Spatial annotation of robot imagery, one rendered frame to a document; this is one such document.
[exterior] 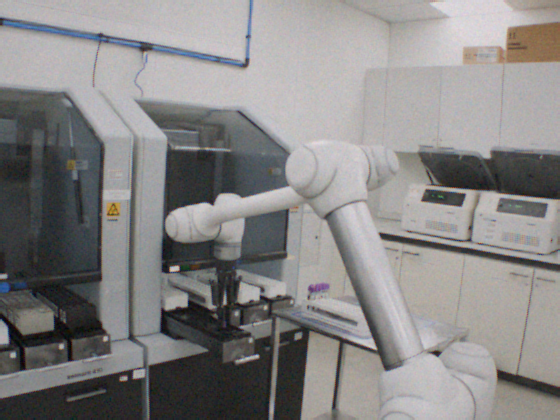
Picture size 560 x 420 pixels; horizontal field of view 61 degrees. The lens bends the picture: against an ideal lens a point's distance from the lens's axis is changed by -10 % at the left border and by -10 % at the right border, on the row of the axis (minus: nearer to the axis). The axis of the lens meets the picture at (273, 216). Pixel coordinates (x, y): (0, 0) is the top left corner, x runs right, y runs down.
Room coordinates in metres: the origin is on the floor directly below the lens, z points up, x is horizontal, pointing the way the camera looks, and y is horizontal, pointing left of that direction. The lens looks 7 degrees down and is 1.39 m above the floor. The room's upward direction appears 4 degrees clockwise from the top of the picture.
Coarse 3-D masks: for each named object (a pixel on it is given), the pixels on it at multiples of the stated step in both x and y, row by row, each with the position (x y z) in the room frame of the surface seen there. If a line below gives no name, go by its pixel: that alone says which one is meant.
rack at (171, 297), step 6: (162, 288) 1.93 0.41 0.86; (168, 288) 1.94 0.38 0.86; (162, 294) 1.85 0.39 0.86; (168, 294) 1.85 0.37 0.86; (174, 294) 1.86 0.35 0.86; (180, 294) 1.87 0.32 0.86; (186, 294) 1.87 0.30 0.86; (162, 300) 1.82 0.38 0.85; (168, 300) 1.81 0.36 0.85; (174, 300) 1.83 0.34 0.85; (180, 300) 1.85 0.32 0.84; (186, 300) 1.87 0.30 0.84; (162, 306) 1.82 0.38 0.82; (168, 306) 1.81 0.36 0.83; (174, 306) 1.83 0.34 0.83; (186, 306) 1.87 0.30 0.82
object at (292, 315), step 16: (352, 304) 2.04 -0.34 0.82; (272, 320) 1.88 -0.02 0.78; (288, 320) 1.82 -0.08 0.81; (304, 320) 1.79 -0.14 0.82; (416, 320) 1.85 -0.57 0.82; (432, 320) 1.85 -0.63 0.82; (272, 336) 1.88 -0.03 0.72; (336, 336) 1.65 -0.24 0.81; (352, 336) 1.64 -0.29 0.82; (368, 336) 1.65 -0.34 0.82; (432, 336) 1.67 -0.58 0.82; (448, 336) 1.67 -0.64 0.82; (464, 336) 1.74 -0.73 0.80; (272, 352) 1.87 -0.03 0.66; (272, 368) 1.87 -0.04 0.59; (336, 368) 2.17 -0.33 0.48; (272, 384) 1.87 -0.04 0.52; (336, 384) 2.17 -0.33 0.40; (272, 400) 1.88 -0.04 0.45; (336, 400) 2.16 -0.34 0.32; (272, 416) 1.88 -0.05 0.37; (320, 416) 2.08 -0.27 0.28; (336, 416) 2.08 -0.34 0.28; (352, 416) 2.08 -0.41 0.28
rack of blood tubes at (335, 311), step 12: (324, 300) 1.86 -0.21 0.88; (336, 300) 1.86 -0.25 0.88; (312, 312) 1.82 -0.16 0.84; (324, 312) 1.83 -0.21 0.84; (336, 312) 1.74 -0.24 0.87; (348, 312) 1.72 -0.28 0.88; (360, 312) 1.73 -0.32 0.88; (336, 324) 1.73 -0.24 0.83; (348, 324) 1.69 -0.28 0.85; (360, 324) 1.66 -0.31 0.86
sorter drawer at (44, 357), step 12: (12, 336) 1.41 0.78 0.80; (48, 336) 1.45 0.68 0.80; (60, 336) 1.42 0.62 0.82; (24, 348) 1.33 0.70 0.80; (36, 348) 1.35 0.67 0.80; (48, 348) 1.38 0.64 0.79; (60, 348) 1.40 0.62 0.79; (24, 360) 1.33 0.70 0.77; (36, 360) 1.35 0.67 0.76; (48, 360) 1.38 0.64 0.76; (60, 360) 1.40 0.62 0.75; (36, 372) 1.31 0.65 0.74
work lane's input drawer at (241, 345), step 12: (168, 312) 1.78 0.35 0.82; (180, 312) 1.83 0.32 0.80; (192, 312) 1.85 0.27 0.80; (168, 324) 1.76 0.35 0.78; (180, 324) 1.71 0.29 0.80; (192, 324) 1.68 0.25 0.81; (216, 324) 1.73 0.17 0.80; (228, 324) 1.71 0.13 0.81; (192, 336) 1.66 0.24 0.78; (204, 336) 1.61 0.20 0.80; (216, 336) 1.59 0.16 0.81; (228, 336) 1.58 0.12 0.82; (240, 336) 1.60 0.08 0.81; (252, 336) 1.63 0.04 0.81; (216, 348) 1.57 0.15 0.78; (228, 348) 1.56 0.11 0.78; (240, 348) 1.60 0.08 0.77; (252, 348) 1.63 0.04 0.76; (228, 360) 1.56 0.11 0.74; (240, 360) 1.54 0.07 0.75; (252, 360) 1.58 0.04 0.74
